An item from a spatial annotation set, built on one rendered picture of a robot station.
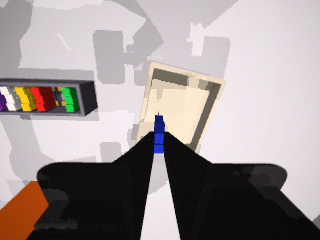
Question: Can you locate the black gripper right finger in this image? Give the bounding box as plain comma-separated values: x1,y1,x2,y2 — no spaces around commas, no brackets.
163,132,287,240

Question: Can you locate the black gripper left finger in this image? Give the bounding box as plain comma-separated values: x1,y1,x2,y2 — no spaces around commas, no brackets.
37,131,154,240

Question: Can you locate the grey fuse block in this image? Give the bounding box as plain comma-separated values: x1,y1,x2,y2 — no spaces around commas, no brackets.
0,78,98,117

